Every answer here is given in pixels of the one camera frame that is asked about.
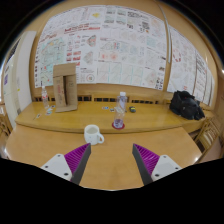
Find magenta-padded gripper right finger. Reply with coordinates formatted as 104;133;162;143
131;143;184;186

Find small red-labelled bottle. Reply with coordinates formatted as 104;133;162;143
40;85;50;110

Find white ceramic mug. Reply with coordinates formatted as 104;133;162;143
83;124;105;146

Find flat round red coaster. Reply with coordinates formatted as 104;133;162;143
111;121;126;131

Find paper posters on wall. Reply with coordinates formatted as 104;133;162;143
33;4;216;108

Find black backpack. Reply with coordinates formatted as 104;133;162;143
168;90;206;121

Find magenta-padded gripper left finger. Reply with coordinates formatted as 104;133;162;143
40;142;92;186

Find brown cardboard box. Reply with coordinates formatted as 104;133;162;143
52;62;79;113

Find clear plastic drink bottle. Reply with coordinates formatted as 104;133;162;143
116;91;129;113

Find wooden chair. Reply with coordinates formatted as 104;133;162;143
0;104;14;138
193;116;223;154

